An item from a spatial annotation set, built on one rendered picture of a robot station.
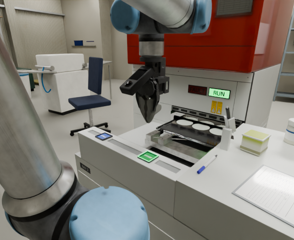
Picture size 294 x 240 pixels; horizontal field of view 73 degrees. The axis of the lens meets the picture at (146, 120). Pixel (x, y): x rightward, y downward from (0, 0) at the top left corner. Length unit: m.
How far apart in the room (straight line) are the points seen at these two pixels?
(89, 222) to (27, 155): 0.12
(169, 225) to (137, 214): 0.43
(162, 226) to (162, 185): 0.17
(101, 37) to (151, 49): 8.03
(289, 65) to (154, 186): 6.25
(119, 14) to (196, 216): 0.57
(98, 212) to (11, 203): 0.13
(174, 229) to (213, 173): 0.23
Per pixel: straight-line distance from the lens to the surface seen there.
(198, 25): 0.45
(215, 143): 1.02
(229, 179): 0.66
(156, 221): 0.79
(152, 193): 0.72
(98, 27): 8.69
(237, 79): 1.11
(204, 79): 1.17
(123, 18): 0.50
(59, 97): 4.28
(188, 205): 0.65
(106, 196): 0.35
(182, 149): 0.96
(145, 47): 0.60
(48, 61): 4.26
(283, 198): 0.65
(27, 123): 0.30
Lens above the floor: 1.34
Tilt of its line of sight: 20 degrees down
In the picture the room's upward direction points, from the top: straight up
